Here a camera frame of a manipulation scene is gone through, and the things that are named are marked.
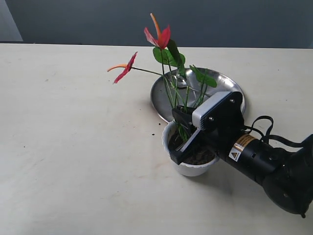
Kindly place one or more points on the steel spoon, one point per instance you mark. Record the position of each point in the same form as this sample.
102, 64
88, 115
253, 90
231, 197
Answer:
182, 84

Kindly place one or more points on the round steel plate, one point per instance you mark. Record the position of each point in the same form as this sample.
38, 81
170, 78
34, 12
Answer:
162, 96

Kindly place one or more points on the dark soil in pot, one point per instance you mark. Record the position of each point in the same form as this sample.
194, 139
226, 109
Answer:
197, 157

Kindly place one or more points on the red artificial flower bunch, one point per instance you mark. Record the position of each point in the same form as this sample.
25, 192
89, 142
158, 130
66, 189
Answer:
166, 53

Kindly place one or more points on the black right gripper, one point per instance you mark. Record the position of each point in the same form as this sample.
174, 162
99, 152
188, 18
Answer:
221, 140

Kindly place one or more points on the white scalloped flower pot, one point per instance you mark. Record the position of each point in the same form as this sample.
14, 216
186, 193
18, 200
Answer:
184, 169

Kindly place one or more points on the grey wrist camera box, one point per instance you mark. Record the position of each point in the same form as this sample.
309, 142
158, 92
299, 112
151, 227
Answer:
222, 109

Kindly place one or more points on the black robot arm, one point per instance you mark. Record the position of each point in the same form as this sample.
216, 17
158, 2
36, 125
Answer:
284, 169

